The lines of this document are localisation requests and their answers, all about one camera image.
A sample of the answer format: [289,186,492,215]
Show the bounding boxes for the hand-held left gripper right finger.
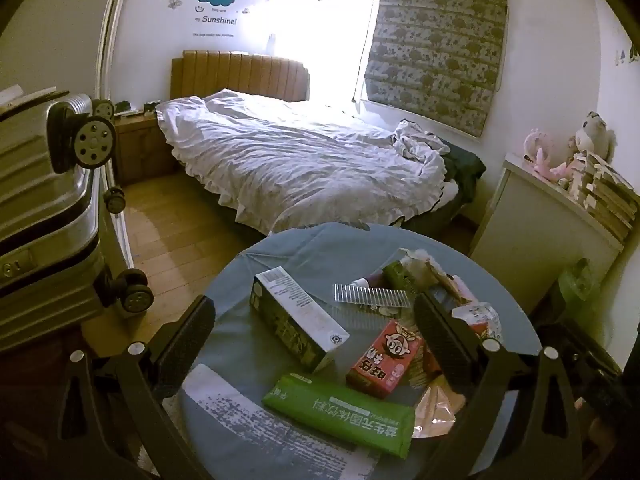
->
[412,291,586,480]

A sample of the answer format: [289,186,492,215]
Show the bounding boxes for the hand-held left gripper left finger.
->
[50,294,217,480]

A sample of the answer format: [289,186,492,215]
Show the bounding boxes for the pink plastic bag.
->
[410,375,471,441]

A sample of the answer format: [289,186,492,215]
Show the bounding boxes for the white and red snack packet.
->
[450,302,501,341]

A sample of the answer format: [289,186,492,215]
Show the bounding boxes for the red milk carton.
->
[346,320,426,400]

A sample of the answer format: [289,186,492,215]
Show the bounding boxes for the round table with blue cloth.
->
[177,222,541,480]

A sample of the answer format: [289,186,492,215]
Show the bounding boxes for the clear plastic comb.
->
[333,283,418,318]

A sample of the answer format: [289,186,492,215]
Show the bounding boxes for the printed white paper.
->
[182,364,381,480]

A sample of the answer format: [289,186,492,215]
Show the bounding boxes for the green plastic bag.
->
[557,259,601,311]

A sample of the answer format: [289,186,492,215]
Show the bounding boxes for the green and white carton box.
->
[249,266,351,375]

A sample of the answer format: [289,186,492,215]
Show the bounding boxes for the green drink powder packet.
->
[262,372,416,459]

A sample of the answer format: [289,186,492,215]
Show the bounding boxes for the white cabinet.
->
[470,152,626,311]

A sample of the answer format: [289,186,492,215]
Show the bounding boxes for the dark green bed sheet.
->
[400,140,487,231]

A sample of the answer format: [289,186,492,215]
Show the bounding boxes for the stack of books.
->
[567,152,638,242]

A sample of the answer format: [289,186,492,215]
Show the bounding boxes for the wooden nightstand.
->
[111,110,181,186]

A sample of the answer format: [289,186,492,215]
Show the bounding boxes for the silver suitcase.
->
[0,87,156,346]

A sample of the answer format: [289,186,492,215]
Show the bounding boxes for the crumpled white garment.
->
[392,120,451,162]

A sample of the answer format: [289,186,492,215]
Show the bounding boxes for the bed with white duvet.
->
[156,88,448,236]

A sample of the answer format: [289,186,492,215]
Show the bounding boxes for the white plush toy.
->
[572,111,616,161]

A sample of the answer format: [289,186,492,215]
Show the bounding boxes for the brown padded headboard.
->
[170,50,311,103]

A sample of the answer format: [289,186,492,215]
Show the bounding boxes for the patterned window blind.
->
[360,0,508,138]

